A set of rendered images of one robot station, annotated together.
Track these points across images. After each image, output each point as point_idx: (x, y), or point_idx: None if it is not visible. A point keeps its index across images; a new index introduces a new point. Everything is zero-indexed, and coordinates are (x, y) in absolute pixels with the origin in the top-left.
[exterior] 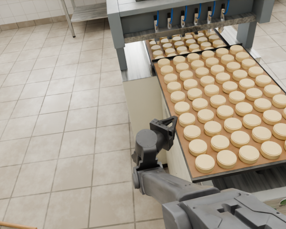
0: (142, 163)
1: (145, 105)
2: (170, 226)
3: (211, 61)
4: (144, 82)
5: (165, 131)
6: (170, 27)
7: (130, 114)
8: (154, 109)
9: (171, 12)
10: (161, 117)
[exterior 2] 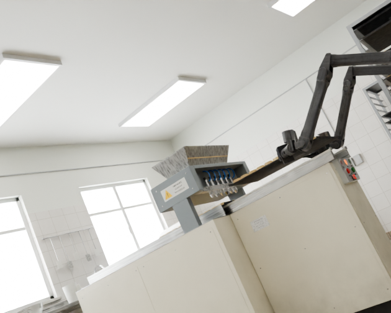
0: (295, 138)
1: (234, 245)
2: (321, 74)
3: None
4: (224, 221)
5: (286, 145)
6: (214, 184)
7: (229, 256)
8: (241, 249)
9: (213, 171)
10: (249, 260)
